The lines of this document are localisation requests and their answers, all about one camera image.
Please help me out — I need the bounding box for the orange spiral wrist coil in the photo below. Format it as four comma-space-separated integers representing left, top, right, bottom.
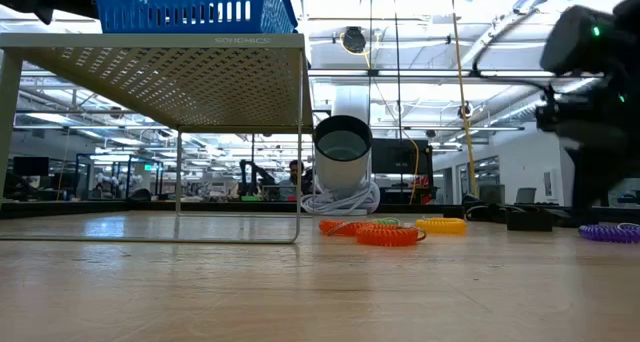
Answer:
318, 218, 379, 237
355, 223, 428, 247

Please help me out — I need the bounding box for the black aluminium table frame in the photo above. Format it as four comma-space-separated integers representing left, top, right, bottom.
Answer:
0, 197, 640, 228

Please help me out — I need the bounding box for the large black monitor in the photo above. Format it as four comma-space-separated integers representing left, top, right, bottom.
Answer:
370, 137, 434, 176

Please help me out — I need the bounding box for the blue slotted plastic basket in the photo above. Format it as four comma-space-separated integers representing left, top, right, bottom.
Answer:
93, 0, 300, 35

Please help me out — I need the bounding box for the purple spiral wrist coil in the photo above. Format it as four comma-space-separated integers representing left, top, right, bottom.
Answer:
578, 222, 640, 244

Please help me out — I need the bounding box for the white lamp cable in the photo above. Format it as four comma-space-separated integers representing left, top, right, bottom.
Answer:
299, 179, 382, 216

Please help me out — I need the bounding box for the pale perforated metal shelf riser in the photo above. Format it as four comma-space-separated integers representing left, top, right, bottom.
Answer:
0, 31, 315, 245

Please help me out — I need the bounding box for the person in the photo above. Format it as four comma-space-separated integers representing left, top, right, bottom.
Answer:
287, 159, 314, 196

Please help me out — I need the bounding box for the yellow spiral wrist coil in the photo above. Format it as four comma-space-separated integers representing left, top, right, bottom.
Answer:
414, 216, 468, 235

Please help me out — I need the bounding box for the yellow hanging power cord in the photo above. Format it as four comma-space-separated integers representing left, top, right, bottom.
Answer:
447, 0, 480, 199

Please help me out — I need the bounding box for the small black monitor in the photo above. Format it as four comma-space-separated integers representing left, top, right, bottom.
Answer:
12, 155, 50, 177

